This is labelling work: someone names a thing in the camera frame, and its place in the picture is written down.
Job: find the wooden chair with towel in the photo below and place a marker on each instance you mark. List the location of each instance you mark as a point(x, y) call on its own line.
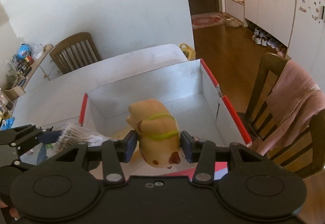
point(305, 155)

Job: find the person's left hand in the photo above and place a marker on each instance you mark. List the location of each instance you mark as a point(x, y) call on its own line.
point(8, 211)

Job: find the cotton swab pack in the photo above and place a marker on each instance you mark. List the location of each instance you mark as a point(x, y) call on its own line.
point(73, 134)

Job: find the orange dog squishy toy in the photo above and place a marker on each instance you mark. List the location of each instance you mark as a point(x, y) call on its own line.
point(158, 133)

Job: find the wooden chair at wall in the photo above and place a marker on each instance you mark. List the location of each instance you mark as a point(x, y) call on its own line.
point(75, 52)

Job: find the pink towel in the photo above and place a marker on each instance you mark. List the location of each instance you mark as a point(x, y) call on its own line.
point(293, 101)

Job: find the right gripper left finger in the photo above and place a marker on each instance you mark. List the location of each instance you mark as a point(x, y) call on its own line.
point(114, 152)

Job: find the white wall cabinet unit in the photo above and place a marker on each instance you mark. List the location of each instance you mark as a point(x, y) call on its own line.
point(296, 24)

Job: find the red cardboard box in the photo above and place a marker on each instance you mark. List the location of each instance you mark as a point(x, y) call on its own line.
point(188, 90)

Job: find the blue globe toy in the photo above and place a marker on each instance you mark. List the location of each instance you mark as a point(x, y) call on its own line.
point(24, 51)

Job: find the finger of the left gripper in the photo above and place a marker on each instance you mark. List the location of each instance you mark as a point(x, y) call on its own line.
point(29, 134)

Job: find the yellow bag on floor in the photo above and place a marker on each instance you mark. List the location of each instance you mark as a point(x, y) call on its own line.
point(188, 51)

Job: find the blue cloth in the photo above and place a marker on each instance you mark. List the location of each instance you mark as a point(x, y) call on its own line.
point(7, 123)

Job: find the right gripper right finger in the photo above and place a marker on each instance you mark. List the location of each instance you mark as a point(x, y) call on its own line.
point(203, 154)

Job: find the red doormat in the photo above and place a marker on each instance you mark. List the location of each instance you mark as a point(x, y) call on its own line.
point(207, 20)

